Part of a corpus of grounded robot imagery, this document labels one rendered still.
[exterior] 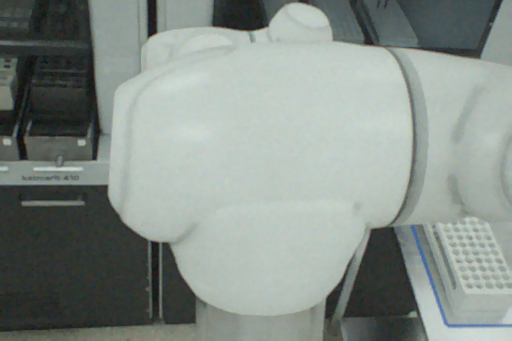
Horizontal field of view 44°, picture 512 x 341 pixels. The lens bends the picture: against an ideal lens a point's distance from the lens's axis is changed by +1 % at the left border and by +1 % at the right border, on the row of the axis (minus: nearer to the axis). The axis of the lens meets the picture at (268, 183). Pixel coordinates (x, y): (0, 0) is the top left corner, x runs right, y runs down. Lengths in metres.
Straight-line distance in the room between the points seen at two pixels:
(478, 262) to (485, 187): 0.80
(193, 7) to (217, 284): 0.97
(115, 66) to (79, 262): 0.56
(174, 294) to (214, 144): 1.48
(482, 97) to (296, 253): 0.16
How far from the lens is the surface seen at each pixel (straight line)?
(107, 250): 1.69
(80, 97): 1.46
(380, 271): 1.89
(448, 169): 0.43
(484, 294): 1.16
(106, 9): 1.36
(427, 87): 0.43
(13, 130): 1.48
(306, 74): 0.40
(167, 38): 0.96
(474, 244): 1.24
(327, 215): 0.40
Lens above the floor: 1.71
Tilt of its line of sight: 43 degrees down
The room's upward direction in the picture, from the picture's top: 9 degrees clockwise
